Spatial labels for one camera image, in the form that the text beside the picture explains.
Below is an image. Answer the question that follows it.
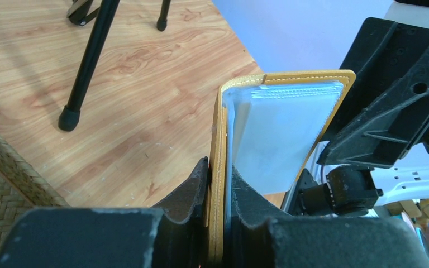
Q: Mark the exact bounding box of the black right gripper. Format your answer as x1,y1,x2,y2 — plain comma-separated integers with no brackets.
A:
290,47,429,217

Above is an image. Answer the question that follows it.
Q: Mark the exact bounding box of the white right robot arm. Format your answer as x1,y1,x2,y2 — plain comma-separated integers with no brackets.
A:
282,1,429,216

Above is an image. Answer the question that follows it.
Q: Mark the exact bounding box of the woven straw divided tray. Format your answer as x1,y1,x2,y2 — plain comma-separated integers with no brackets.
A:
0,135,68,246

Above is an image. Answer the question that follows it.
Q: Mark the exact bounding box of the yellow leather card holder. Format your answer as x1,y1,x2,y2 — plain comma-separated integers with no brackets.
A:
206,70,356,266

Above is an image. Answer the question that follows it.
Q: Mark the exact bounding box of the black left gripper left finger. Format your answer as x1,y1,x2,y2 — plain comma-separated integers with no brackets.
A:
0,157,209,267

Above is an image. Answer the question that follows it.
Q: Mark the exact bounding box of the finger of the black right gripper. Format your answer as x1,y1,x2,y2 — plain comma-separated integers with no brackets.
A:
323,17,429,141

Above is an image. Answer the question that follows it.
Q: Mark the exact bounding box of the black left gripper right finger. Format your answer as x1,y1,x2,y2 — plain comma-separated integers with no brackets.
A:
229,169,429,267

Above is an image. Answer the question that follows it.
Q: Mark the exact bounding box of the black music stand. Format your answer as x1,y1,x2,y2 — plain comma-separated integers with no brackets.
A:
58,0,173,132

